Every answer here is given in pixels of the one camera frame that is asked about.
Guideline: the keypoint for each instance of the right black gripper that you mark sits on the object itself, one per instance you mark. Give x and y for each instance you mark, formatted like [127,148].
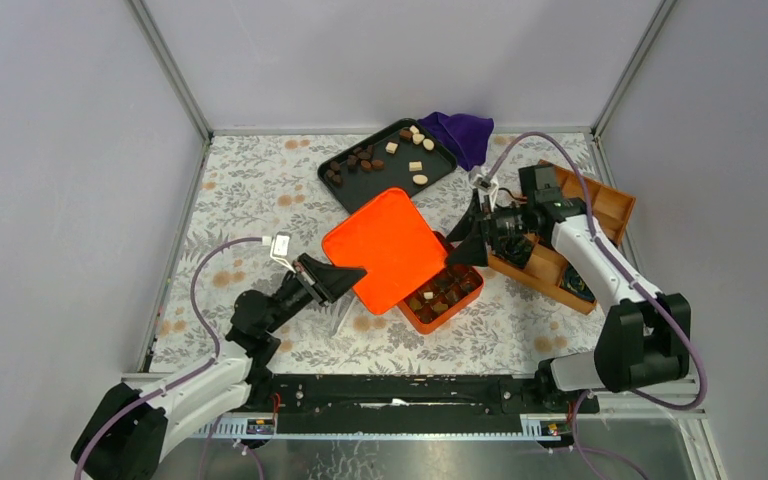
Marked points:
[472,250]

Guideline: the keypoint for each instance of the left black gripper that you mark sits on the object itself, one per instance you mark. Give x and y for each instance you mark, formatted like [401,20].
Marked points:
[325,283]

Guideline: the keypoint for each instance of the white metal tongs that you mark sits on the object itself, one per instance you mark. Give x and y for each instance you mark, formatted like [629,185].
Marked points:
[341,311]

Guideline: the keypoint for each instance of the orange chocolate box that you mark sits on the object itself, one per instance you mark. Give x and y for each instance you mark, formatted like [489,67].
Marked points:
[441,298]

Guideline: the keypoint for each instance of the orange box lid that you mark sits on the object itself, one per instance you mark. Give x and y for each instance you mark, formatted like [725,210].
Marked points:
[390,239]

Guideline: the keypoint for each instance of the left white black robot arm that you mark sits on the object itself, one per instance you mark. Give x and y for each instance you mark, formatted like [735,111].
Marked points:
[133,429]

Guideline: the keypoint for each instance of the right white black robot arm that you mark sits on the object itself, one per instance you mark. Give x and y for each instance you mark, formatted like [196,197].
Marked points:
[644,337]

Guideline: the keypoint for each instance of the white oval chocolate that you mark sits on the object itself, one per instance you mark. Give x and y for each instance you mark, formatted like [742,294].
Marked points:
[420,179]

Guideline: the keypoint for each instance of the purple cloth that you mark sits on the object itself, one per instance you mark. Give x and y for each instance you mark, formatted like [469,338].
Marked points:
[466,136]

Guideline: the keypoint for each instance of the black tray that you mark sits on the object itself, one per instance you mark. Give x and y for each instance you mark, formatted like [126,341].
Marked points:
[386,159]

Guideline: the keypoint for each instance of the dark rolled cloth front-right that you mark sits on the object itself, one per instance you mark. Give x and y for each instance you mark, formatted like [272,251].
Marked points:
[574,284]

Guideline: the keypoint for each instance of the floral table mat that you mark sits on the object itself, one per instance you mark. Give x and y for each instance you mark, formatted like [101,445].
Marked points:
[254,186]

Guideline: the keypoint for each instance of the wooden compartment organizer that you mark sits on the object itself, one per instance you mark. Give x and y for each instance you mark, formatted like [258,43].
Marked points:
[543,272]

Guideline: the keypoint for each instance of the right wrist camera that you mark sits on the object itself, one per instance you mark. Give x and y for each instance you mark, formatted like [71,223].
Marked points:
[485,187]

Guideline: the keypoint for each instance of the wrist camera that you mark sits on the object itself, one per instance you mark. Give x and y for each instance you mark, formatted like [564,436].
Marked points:
[485,187]
[279,249]

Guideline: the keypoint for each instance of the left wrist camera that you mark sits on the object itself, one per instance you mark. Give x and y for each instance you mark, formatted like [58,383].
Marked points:
[279,249]

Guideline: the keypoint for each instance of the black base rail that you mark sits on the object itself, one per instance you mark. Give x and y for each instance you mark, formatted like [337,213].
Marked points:
[398,405]

